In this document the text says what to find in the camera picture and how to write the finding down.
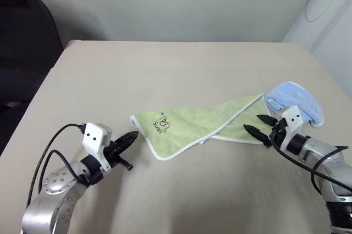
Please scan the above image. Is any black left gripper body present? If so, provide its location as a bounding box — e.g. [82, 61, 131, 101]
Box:
[103, 140, 135, 171]

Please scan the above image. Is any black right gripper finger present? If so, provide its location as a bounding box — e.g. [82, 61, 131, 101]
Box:
[256, 114, 278, 128]
[243, 124, 272, 148]

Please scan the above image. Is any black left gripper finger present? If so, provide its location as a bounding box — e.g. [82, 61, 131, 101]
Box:
[118, 137, 138, 152]
[116, 131, 140, 145]

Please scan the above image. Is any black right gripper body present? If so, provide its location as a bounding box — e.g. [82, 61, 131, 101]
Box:
[268, 118, 289, 148]

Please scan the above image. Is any blue cloth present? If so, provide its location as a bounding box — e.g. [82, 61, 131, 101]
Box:
[264, 81, 325, 129]

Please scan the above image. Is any green embroidered towel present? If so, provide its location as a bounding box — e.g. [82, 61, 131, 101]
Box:
[129, 93, 272, 161]

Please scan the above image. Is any white rounded appliance panel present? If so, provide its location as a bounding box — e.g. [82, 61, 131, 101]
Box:
[282, 0, 352, 100]

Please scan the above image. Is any black office chair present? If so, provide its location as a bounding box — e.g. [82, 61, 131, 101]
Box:
[0, 0, 64, 158]

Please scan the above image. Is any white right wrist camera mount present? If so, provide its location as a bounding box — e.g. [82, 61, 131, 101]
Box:
[279, 104, 304, 153]

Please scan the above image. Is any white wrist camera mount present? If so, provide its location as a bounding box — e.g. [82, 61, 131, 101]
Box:
[279, 104, 304, 153]
[81, 122, 113, 172]

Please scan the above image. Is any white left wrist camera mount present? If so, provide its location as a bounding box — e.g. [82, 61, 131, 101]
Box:
[81, 122, 113, 172]

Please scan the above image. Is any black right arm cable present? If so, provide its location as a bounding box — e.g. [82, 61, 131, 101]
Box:
[269, 124, 352, 194]

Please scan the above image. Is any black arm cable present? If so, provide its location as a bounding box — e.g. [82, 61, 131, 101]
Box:
[269, 124, 352, 194]
[26, 123, 86, 210]

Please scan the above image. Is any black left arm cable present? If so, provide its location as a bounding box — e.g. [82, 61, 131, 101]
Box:
[26, 123, 86, 210]

